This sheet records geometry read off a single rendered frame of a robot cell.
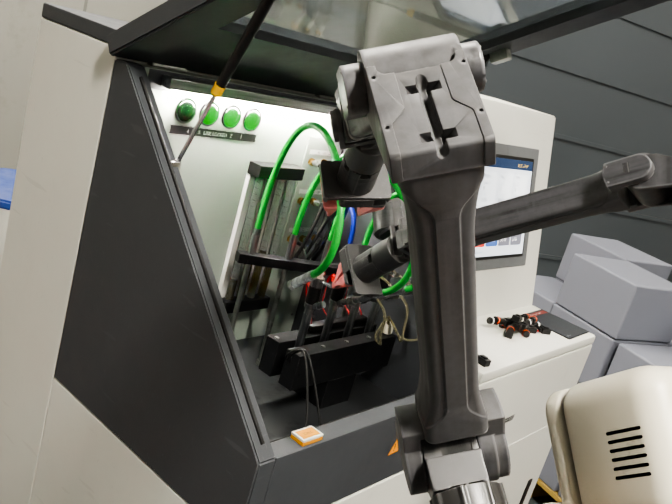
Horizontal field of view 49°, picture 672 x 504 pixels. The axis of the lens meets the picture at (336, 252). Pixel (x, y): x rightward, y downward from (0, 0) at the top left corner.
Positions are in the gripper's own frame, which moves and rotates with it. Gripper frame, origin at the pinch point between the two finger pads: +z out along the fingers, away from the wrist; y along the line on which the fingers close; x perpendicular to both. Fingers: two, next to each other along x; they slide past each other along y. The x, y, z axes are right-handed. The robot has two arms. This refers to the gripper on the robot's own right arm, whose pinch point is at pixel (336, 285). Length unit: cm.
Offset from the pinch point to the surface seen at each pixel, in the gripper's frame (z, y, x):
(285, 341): 14.9, -7.0, 4.2
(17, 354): 56, 3, 46
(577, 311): 59, 17, -169
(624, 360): 44, -7, -167
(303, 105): 1.7, 43.6, -2.0
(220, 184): 15.2, 28.4, 14.0
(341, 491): 6.8, -38.6, 3.0
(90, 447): 37, -21, 39
